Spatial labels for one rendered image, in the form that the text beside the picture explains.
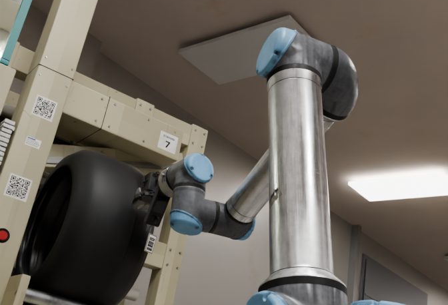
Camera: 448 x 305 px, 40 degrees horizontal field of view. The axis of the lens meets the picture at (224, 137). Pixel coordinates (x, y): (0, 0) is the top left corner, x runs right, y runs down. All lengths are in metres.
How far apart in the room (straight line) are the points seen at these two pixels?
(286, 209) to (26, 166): 1.19
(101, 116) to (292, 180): 1.54
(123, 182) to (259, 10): 3.19
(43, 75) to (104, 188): 0.48
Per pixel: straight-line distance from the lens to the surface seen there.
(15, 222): 2.05
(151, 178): 1.88
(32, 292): 1.97
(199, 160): 1.71
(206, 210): 1.67
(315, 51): 1.31
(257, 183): 1.58
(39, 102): 2.17
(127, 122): 2.59
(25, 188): 2.08
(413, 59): 5.45
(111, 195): 1.98
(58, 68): 2.23
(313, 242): 1.06
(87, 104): 2.53
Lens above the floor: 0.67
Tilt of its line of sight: 24 degrees up
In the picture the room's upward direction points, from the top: 11 degrees clockwise
